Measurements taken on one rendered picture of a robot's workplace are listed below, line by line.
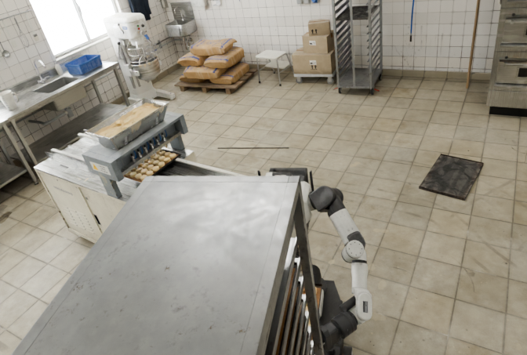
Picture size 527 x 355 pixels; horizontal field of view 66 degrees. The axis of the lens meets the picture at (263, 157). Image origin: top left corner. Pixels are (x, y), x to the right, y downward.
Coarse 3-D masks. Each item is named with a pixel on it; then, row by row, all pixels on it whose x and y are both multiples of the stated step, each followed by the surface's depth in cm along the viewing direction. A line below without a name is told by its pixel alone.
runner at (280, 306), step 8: (296, 240) 123; (296, 248) 122; (288, 256) 120; (288, 264) 118; (288, 272) 115; (288, 280) 110; (280, 288) 111; (288, 288) 110; (280, 296) 109; (280, 304) 107; (280, 312) 102; (272, 320) 103; (280, 320) 101; (272, 328) 101; (280, 328) 100; (272, 336) 99; (272, 344) 97; (272, 352) 93
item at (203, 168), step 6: (84, 138) 380; (90, 138) 373; (174, 162) 317; (180, 162) 312; (186, 162) 308; (192, 162) 307; (192, 168) 308; (198, 168) 303; (204, 168) 299; (210, 168) 295; (216, 168) 294; (210, 174) 299; (216, 174) 294; (222, 174) 290; (228, 174) 286; (234, 174) 284; (240, 174) 283
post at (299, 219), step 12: (300, 192) 113; (300, 204) 114; (300, 216) 117; (300, 228) 119; (300, 240) 122; (300, 252) 125; (312, 276) 132; (312, 288) 133; (312, 300) 137; (312, 312) 140; (312, 324) 144; (312, 336) 148
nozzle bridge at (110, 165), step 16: (160, 128) 301; (176, 128) 322; (128, 144) 287; (160, 144) 307; (176, 144) 336; (96, 160) 277; (112, 160) 271; (128, 160) 290; (144, 160) 296; (112, 176) 277; (112, 192) 291
